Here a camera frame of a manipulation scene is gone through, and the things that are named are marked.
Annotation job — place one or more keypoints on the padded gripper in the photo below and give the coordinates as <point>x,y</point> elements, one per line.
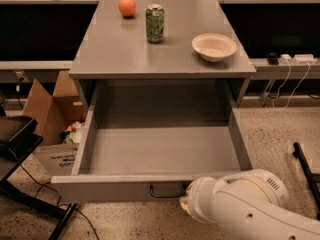
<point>199,194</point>

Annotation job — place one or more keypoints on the grey top drawer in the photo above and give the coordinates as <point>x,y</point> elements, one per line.
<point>149,141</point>

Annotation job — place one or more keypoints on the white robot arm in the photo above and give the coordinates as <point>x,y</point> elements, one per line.
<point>250,205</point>

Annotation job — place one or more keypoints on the grey drawer cabinet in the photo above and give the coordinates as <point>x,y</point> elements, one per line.
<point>115,48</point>

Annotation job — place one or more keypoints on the black bar right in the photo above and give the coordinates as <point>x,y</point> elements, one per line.
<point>313,179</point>

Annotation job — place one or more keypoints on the brown cardboard box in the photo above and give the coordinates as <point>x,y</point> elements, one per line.
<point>56,115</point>

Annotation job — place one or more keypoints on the white paper bowl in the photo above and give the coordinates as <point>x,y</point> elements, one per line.
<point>214,47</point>

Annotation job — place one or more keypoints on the black adapter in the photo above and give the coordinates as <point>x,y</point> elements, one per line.
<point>272,58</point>

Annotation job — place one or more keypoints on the white power strip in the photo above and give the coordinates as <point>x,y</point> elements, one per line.
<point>299,58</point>

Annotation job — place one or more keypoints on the green soda can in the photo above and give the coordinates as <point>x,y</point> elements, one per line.
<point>154,23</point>

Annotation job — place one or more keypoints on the orange fruit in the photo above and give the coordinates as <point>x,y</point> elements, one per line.
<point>127,7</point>

